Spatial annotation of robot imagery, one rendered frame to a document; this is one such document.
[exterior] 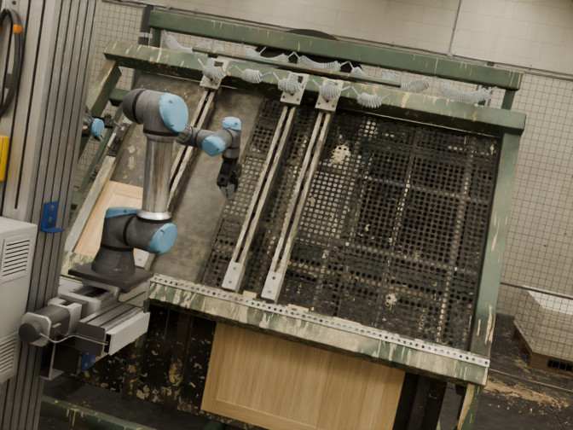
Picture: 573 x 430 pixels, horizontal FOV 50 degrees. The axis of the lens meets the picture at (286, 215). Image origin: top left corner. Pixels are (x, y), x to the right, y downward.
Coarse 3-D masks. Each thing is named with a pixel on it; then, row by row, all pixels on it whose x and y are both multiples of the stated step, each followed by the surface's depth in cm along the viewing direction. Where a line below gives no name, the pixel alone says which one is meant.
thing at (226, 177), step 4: (224, 160) 247; (224, 164) 246; (228, 164) 246; (232, 164) 246; (220, 168) 246; (224, 168) 246; (228, 168) 246; (232, 168) 247; (220, 172) 245; (224, 172) 245; (228, 172) 245; (220, 176) 244; (224, 176) 244; (228, 176) 244; (220, 180) 243; (224, 180) 243; (228, 180) 243; (220, 184) 243; (224, 184) 242
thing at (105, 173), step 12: (108, 156) 306; (108, 168) 303; (96, 180) 300; (96, 192) 297; (84, 204) 294; (84, 216) 291; (72, 228) 289; (84, 228) 291; (72, 240) 286; (72, 252) 285
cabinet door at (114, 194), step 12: (108, 180) 302; (108, 192) 299; (120, 192) 298; (132, 192) 298; (96, 204) 296; (108, 204) 296; (120, 204) 296; (132, 204) 295; (96, 216) 293; (96, 228) 290; (84, 240) 288; (96, 240) 288; (84, 252) 285; (96, 252) 285
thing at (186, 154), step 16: (208, 64) 303; (224, 64) 318; (208, 80) 314; (208, 96) 315; (208, 112) 312; (176, 160) 298; (192, 160) 304; (176, 176) 298; (176, 192) 292; (144, 256) 276
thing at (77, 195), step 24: (120, 96) 332; (264, 120) 318; (336, 144) 310; (384, 144) 306; (456, 168) 299; (480, 168) 295; (72, 192) 307; (312, 264) 285; (336, 264) 279; (360, 264) 278; (384, 264) 277; (456, 264) 280
